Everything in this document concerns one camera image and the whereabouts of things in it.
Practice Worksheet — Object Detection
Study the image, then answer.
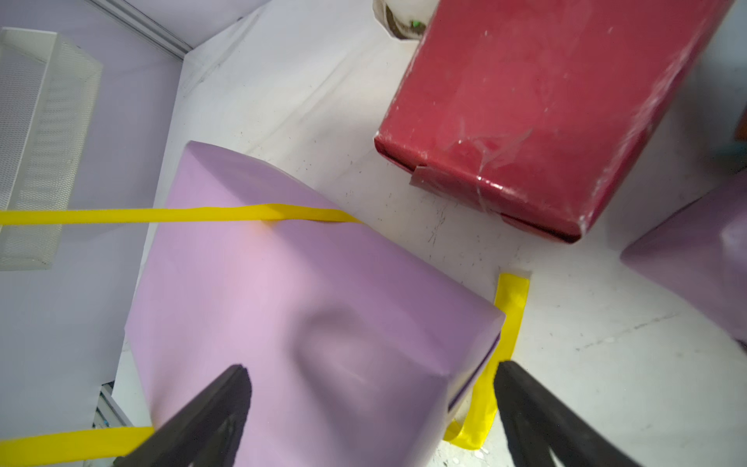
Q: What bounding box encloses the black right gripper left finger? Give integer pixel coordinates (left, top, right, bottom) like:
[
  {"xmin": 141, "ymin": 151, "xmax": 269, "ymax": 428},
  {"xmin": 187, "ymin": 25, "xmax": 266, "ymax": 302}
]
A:
[{"xmin": 113, "ymin": 365, "xmax": 252, "ymax": 467}]

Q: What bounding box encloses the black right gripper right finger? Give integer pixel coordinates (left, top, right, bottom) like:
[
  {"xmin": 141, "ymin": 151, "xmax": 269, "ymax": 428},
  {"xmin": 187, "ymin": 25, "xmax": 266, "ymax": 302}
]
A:
[{"xmin": 493, "ymin": 361, "xmax": 637, "ymax": 467}]

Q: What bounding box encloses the yellow satin ribbon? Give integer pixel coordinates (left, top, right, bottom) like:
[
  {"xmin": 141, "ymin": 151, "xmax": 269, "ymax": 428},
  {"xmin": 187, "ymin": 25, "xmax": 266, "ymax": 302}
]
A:
[{"xmin": 1, "ymin": 204, "xmax": 530, "ymax": 466}]

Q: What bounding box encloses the large purple gift box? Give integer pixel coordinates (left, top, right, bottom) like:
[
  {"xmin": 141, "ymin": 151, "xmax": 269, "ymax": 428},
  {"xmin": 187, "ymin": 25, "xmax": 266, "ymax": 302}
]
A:
[{"xmin": 123, "ymin": 139, "xmax": 507, "ymax": 467}]

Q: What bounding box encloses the small purple gift box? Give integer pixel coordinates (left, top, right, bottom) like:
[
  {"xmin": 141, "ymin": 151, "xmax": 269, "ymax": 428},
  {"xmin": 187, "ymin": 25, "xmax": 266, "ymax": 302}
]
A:
[{"xmin": 621, "ymin": 170, "xmax": 746, "ymax": 348}]

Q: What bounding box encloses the red gift box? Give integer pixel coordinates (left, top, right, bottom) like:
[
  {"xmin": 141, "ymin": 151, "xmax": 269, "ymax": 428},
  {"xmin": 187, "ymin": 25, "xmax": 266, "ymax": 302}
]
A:
[{"xmin": 375, "ymin": 1, "xmax": 731, "ymax": 243}]

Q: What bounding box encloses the brown satin ribbon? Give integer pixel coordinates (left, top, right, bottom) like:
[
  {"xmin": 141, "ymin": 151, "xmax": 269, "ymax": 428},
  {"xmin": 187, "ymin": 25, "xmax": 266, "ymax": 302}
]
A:
[{"xmin": 733, "ymin": 108, "xmax": 747, "ymax": 142}]

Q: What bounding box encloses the white mesh two-tier shelf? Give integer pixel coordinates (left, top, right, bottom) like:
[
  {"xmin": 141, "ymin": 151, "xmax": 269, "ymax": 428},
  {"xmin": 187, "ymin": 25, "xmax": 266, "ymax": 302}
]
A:
[{"xmin": 0, "ymin": 26, "xmax": 105, "ymax": 274}]

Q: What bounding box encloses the white plant pot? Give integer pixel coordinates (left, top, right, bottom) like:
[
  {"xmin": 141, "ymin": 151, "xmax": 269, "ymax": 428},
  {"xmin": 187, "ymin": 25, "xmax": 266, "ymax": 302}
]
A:
[{"xmin": 373, "ymin": 0, "xmax": 440, "ymax": 40}]

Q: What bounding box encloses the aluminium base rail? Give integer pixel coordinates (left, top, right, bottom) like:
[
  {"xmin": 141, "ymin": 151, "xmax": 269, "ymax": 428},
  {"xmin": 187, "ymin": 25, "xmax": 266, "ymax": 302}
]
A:
[{"xmin": 86, "ymin": 381, "xmax": 135, "ymax": 467}]

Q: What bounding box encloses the aluminium frame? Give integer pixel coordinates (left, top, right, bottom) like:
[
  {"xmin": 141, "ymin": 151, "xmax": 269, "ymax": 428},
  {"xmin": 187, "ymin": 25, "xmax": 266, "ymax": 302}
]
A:
[{"xmin": 87, "ymin": 0, "xmax": 193, "ymax": 60}]

